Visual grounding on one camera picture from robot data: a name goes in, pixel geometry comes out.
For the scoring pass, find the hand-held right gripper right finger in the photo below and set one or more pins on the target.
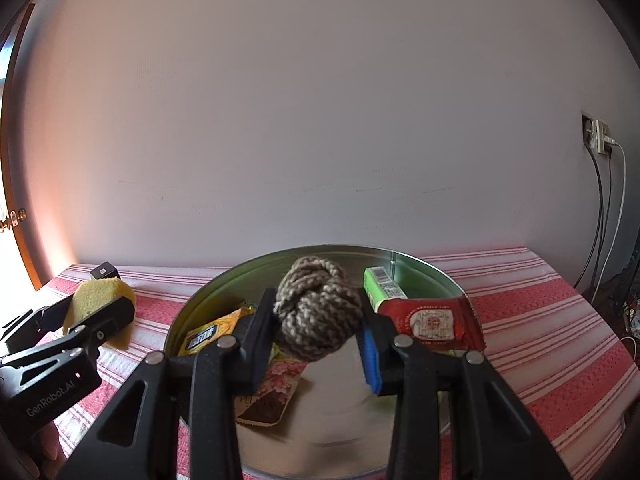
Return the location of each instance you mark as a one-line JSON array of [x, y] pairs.
[[371, 365]]

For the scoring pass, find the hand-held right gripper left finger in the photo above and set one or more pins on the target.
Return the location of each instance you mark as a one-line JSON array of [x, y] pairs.
[[257, 340]]

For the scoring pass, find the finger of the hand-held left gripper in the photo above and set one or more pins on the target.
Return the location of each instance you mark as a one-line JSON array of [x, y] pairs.
[[40, 322], [107, 325]]

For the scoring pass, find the yellow sponge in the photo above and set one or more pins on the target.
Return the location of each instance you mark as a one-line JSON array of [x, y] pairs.
[[95, 295]]

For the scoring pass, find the yellow snack packet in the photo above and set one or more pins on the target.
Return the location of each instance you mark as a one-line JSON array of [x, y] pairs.
[[207, 335]]

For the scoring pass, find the pink floral snack packet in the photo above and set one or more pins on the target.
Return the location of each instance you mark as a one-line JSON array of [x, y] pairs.
[[272, 390]]

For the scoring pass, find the blue round cookie tin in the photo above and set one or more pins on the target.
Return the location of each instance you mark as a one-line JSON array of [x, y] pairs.
[[330, 400]]

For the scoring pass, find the red snack packet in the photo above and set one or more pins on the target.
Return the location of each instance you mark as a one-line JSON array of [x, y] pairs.
[[435, 322]]

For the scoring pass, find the green snack box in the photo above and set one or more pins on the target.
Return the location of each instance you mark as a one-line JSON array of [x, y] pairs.
[[382, 287]]

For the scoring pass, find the person's left hand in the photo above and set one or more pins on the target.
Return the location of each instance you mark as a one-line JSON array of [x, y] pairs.
[[47, 447]]

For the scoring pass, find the black cardboard box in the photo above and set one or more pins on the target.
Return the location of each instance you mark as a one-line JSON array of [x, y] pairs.
[[104, 270]]

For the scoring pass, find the metal door latch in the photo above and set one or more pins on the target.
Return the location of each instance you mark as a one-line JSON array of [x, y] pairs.
[[12, 219]]

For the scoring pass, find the red white striped bed sheet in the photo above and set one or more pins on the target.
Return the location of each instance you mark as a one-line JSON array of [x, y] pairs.
[[525, 320]]

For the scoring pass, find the wooden door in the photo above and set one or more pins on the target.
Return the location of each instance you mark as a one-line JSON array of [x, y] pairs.
[[15, 135]]

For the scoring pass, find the wall socket with plugs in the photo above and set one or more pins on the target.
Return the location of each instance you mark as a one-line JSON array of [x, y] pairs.
[[597, 135]]

